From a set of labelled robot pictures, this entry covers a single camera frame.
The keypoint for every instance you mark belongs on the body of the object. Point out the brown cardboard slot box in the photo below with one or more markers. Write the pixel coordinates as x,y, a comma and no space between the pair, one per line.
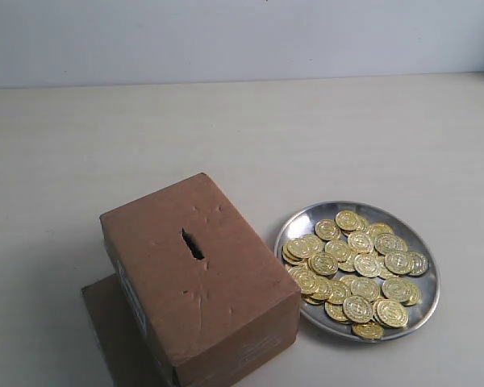
196,297

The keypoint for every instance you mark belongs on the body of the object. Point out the round silver metal plate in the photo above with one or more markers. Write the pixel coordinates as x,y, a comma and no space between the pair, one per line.
304,220

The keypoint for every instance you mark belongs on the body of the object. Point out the gold coin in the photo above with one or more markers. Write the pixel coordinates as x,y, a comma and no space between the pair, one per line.
398,262
326,229
348,220
392,313
387,242
419,263
401,290
357,309

